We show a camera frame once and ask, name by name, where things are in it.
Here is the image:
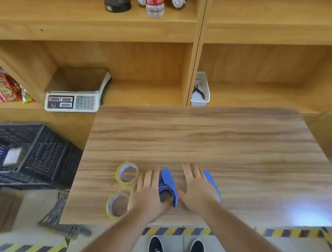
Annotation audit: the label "person's right hand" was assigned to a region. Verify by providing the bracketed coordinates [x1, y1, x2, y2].
[176, 162, 223, 215]

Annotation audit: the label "person's left hand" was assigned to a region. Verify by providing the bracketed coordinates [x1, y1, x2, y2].
[127, 167, 176, 224]

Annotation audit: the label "blue tape dispenser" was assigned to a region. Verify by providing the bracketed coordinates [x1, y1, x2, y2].
[202, 170, 223, 203]
[157, 167, 179, 208]

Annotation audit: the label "yellow tape roll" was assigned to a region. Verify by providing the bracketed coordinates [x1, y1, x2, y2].
[106, 190, 131, 222]
[115, 160, 141, 188]

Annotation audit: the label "person's left forearm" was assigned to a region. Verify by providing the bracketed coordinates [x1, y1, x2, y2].
[77, 208, 164, 252]

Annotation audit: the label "person's right forearm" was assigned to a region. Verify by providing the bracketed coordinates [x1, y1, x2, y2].
[196, 200, 300, 252]

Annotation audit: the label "person's left black shoe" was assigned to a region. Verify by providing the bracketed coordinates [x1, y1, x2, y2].
[148, 235, 168, 252]

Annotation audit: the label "person's black shoe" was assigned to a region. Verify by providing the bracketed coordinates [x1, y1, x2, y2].
[189, 238, 207, 252]
[148, 235, 168, 252]

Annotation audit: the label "person's right black shoe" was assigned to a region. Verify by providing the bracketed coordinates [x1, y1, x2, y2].
[189, 238, 207, 252]

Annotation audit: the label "white plastic basket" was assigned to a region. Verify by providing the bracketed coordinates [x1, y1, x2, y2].
[190, 71, 212, 108]

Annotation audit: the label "black lattice stand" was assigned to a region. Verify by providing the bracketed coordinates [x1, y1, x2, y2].
[37, 189, 93, 240]

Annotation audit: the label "black plastic crate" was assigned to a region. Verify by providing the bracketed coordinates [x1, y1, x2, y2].
[0, 122, 84, 194]

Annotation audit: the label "white digital weighing scale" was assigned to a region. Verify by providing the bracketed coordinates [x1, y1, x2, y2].
[44, 65, 112, 115]

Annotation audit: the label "small white box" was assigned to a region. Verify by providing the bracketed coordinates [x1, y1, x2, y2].
[2, 147, 23, 168]

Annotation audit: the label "brown cardboard box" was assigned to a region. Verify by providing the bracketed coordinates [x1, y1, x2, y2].
[0, 194, 23, 234]

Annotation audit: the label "yellow snack packet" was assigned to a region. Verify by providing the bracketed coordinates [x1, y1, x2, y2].
[18, 86, 38, 105]

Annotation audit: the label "wooden shelf unit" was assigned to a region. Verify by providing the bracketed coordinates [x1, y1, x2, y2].
[0, 0, 332, 163]

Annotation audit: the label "red snack packet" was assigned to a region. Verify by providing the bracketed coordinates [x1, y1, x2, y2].
[0, 61, 24, 104]

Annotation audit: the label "red label water bottle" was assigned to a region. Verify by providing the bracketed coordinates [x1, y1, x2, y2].
[144, 0, 165, 19]

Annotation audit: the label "white toy robot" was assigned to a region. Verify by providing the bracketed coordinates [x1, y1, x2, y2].
[136, 0, 188, 9]

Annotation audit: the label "black round spider figure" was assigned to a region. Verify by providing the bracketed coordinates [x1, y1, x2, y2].
[99, 0, 132, 14]

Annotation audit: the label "green handled pliers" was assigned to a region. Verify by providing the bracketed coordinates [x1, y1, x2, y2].
[192, 86, 206, 100]

